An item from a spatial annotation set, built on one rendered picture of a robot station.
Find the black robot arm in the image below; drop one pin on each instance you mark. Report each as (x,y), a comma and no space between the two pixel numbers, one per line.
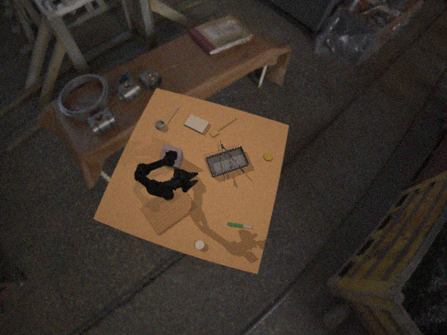
(158,188)

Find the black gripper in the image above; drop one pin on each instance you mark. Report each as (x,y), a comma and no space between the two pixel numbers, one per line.
(184,180)

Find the grey long-handled saucepan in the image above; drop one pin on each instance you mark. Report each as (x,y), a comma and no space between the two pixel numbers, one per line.
(160,124)

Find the grey metal roasting tin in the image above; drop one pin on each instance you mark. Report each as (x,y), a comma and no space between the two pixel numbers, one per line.
(216,161)

